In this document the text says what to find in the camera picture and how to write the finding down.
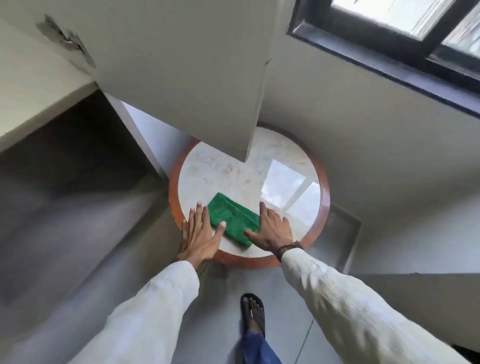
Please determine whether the person's right forearm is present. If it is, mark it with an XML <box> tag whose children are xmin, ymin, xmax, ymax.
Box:
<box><xmin>280</xmin><ymin>247</ymin><xmax>472</xmax><ymax>364</ymax></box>

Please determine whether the person's leg in blue trousers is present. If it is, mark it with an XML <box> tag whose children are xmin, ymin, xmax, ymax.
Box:
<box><xmin>240</xmin><ymin>329</ymin><xmax>283</xmax><ymax>364</ymax></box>

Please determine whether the round marble table wooden rim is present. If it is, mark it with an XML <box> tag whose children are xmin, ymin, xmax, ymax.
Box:
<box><xmin>168</xmin><ymin>122</ymin><xmax>331</xmax><ymax>270</ymax></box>

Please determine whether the dark framed window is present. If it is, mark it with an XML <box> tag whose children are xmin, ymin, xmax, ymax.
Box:
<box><xmin>286</xmin><ymin>0</ymin><xmax>480</xmax><ymax>119</ymax></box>

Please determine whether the person's right hand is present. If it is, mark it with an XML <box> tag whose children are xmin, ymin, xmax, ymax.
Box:
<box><xmin>244</xmin><ymin>202</ymin><xmax>295</xmax><ymax>255</ymax></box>

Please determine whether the person's foot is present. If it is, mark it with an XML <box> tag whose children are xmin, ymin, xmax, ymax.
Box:
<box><xmin>242</xmin><ymin>297</ymin><xmax>263</xmax><ymax>335</ymax></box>

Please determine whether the person's left hand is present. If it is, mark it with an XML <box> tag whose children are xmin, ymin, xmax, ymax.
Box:
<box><xmin>176</xmin><ymin>202</ymin><xmax>227</xmax><ymax>271</ymax></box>

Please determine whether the person's left forearm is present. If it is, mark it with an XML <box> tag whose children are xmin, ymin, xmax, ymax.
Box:
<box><xmin>68</xmin><ymin>260</ymin><xmax>200</xmax><ymax>364</ymax></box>

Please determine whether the green cloth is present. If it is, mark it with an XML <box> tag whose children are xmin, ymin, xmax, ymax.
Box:
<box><xmin>207</xmin><ymin>192</ymin><xmax>261</xmax><ymax>248</ymax></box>

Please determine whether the dark braided wrist bracelet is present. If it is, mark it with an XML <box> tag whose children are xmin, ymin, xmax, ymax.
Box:
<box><xmin>275</xmin><ymin>241</ymin><xmax>304</xmax><ymax>263</ymax></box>

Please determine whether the black sandal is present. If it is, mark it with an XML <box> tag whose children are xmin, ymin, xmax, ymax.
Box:
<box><xmin>240</xmin><ymin>293</ymin><xmax>266</xmax><ymax>339</ymax></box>

